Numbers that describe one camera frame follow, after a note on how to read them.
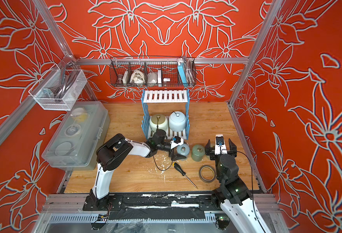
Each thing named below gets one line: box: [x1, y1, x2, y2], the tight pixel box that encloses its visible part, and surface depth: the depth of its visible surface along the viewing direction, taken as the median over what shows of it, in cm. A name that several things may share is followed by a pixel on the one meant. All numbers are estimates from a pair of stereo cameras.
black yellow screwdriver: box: [172, 162, 199, 189], surface depth 85 cm
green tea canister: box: [190, 144, 206, 163], surface depth 85 cm
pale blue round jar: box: [168, 110, 187, 133], surface depth 96 cm
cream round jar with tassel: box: [149, 113, 169, 134], surface depth 96 cm
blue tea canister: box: [176, 143, 190, 159], surface depth 85 cm
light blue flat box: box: [177, 58, 188, 87], surface depth 87 cm
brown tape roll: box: [198, 164, 217, 184], surface depth 82 cm
